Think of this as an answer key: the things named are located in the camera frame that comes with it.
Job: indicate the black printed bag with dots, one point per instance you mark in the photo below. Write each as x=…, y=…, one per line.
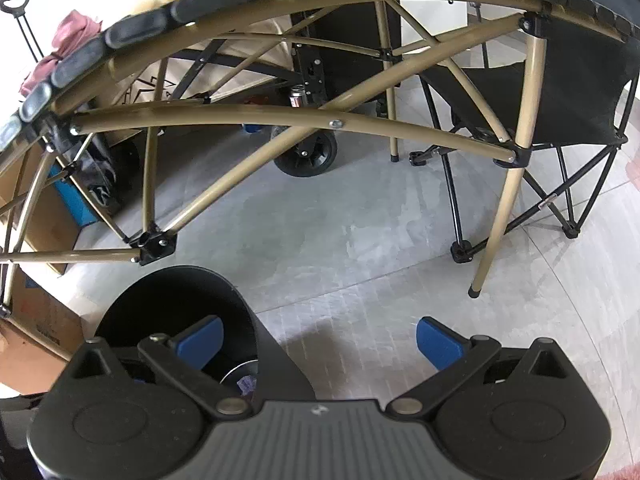
x=100, y=180

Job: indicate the black round trash bin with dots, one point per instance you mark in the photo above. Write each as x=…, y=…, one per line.
x=280, y=360

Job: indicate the black folding chair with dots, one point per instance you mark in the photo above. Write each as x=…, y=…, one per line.
x=575, y=85

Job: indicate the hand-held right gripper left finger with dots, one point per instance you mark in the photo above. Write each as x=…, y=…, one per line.
x=200, y=342

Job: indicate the corrugated cardboard box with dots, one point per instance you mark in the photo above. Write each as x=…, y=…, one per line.
x=40, y=210

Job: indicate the cardboard box with plastic liner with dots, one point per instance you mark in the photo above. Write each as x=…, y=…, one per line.
x=40, y=330

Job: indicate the blue storage box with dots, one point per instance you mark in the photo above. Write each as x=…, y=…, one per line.
x=75, y=205

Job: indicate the purple satin cloth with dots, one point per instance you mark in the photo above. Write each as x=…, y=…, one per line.
x=75, y=35

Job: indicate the red drink can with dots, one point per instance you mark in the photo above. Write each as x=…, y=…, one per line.
x=298, y=97

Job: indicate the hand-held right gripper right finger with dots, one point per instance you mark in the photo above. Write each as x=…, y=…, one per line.
x=440, y=342

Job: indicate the olive folding camping table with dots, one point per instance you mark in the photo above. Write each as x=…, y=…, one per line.
x=250, y=116

